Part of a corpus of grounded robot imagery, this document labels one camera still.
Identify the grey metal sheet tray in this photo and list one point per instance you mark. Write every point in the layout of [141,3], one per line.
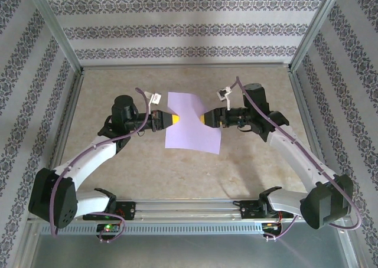
[189,253]

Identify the controller board with orange light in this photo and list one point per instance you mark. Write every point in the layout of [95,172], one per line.
[270,226]

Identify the lilac paper sheet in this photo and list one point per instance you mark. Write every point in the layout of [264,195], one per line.
[192,132]

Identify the aluminium corner post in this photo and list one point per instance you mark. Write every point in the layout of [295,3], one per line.
[59,29]
[315,29]

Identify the aluminium left corner post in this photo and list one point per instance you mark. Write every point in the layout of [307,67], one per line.
[59,29]

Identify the aluminium table rail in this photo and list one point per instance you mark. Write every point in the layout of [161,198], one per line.
[189,65]
[70,114]
[302,102]

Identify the controller board with green light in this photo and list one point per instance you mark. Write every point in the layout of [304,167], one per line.
[107,228]

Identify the aluminium left table rail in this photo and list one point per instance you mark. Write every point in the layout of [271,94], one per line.
[70,114]

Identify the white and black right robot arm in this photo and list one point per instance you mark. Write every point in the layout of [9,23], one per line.
[295,156]

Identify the aluminium right table rail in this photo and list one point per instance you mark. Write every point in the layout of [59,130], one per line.
[302,102]

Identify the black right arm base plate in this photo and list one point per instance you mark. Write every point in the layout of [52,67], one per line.
[248,210]

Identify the aluminium back table rail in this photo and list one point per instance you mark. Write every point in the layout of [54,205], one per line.
[189,65]

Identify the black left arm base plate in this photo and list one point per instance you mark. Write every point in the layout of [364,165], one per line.
[128,210]

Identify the aluminium right corner post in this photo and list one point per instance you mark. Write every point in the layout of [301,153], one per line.
[315,29]

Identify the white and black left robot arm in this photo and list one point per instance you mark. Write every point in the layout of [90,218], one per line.
[88,161]

